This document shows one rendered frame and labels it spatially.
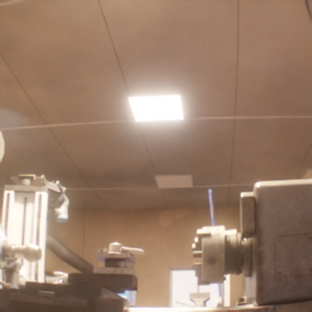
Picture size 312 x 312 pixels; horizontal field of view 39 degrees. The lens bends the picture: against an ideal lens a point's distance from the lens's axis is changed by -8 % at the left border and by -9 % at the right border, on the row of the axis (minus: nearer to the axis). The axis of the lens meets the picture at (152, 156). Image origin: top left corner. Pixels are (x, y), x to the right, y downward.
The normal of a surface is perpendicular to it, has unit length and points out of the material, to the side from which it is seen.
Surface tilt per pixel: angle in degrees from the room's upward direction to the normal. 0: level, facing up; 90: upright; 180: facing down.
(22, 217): 90
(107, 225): 90
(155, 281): 90
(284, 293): 90
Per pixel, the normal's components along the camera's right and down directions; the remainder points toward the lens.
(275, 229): -0.12, -0.39
